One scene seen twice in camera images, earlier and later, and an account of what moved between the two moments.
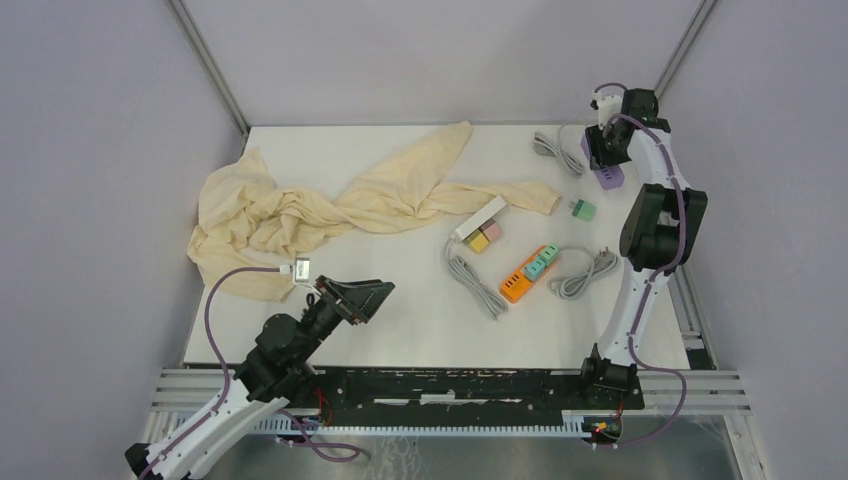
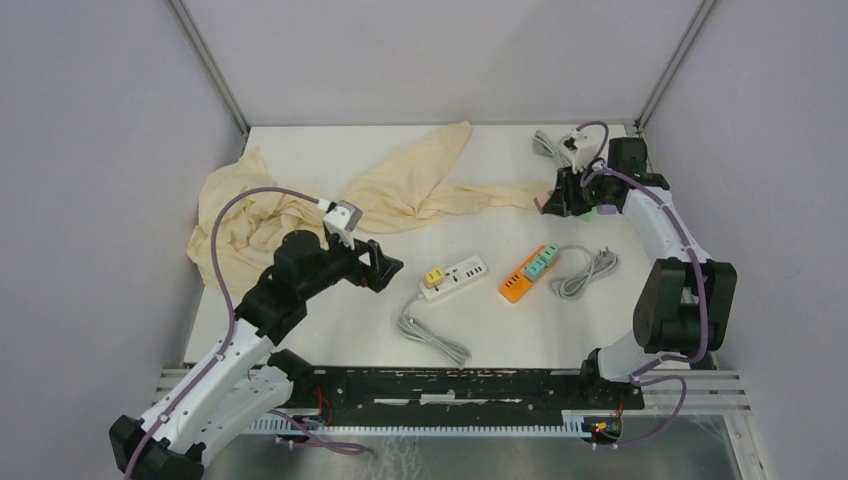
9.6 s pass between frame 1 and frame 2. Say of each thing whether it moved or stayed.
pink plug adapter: moved
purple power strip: moved
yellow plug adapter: moved
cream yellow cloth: stayed
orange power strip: stayed
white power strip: moved
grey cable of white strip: moved
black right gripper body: moved
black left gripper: moved
